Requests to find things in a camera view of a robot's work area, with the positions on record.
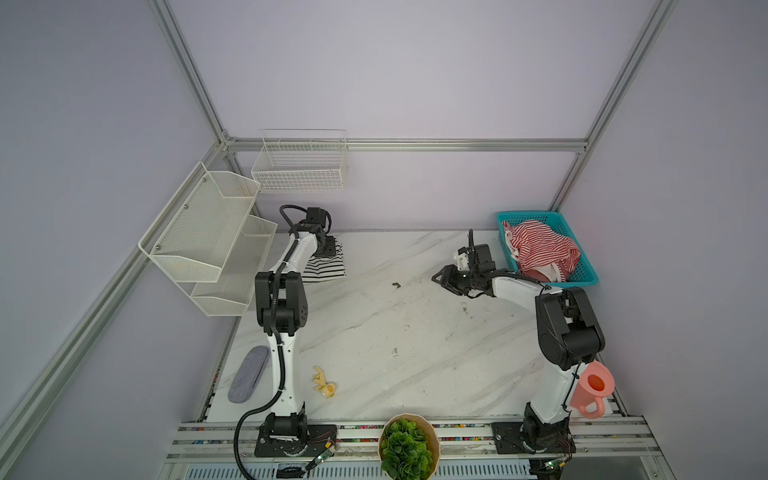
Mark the black white striped tank top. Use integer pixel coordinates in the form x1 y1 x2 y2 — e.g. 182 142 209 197
301 241 346 284

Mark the red white striped tank top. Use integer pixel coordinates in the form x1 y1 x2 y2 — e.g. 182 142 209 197
502 220 581 283

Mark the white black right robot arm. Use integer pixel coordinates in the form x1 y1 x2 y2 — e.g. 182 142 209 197
432 232 615 454

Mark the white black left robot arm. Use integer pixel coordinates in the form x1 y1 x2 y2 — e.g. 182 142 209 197
233 204 335 479

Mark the teal plastic basket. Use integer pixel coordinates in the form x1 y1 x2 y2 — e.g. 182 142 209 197
496 211 598 288

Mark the white mesh two-tier shelf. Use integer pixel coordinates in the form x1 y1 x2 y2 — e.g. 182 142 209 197
138 164 277 317

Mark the yellow banana peel toy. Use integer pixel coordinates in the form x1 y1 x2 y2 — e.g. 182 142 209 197
312 366 337 399

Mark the pink watering can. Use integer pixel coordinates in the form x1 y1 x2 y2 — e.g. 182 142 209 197
569 361 615 419

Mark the green plant in pot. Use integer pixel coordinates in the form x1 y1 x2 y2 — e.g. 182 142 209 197
378 413 440 480

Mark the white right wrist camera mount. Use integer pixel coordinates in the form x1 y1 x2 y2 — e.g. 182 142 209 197
453 247 470 272

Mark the white wire wall basket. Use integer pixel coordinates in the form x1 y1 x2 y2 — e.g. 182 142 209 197
251 129 348 194

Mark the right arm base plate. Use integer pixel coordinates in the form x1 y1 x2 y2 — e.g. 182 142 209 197
491 419 576 455

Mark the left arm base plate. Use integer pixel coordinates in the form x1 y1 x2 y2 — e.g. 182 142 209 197
253 424 338 458

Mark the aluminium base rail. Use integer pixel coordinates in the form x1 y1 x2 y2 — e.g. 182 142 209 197
160 414 674 479

